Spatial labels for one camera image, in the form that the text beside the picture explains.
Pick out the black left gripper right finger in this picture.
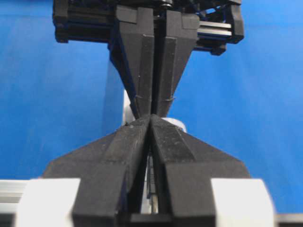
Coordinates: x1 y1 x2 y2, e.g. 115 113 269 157
150 115 250 219

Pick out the silver aluminium extrusion frame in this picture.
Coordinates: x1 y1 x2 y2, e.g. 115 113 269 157
104 61 187 213

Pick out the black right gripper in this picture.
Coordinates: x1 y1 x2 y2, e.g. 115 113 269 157
53 0 244 118

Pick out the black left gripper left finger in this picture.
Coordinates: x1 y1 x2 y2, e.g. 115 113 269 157
43 116 150 221

